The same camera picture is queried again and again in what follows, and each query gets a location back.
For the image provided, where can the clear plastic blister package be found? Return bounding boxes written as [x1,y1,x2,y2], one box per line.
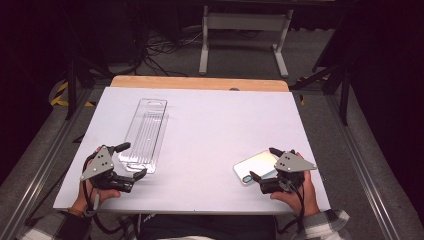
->
[118,97,170,175]

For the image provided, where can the person's dark-clothed lap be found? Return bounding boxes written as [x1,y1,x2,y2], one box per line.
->
[137,213,278,240]

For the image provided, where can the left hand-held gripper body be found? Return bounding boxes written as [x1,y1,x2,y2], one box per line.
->
[79,145,136,194]

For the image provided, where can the yellow black floor tape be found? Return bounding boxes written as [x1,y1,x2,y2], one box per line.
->
[49,81,97,108]

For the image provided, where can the white metal stand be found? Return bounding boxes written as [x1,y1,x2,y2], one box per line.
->
[198,4,295,79]

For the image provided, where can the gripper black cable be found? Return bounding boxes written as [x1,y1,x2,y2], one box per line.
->
[81,156,127,236]
[276,179,307,235]

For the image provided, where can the black tripod stand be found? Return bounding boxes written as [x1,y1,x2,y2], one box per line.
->
[63,0,113,122]
[289,18,355,127]

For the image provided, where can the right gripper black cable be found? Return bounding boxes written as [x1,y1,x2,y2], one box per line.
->
[276,179,307,235]

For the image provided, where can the grey metal floor rail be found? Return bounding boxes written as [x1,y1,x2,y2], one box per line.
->
[323,94,402,240]
[0,89,98,240]

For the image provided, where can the wooden table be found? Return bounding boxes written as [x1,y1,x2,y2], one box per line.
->
[109,75,290,93]

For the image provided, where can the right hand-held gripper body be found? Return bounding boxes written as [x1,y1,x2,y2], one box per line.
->
[259,150,318,195]

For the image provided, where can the person's left hand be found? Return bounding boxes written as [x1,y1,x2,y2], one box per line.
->
[73,179,122,215]

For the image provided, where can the black floor cables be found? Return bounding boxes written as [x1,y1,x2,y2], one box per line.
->
[142,29,208,78]

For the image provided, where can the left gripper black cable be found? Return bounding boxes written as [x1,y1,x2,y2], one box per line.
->
[81,156,127,236]

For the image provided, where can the person's right hand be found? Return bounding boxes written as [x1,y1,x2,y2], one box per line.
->
[269,169,321,218]

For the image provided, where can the white table cover sheet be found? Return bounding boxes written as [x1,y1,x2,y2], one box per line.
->
[53,86,332,215]

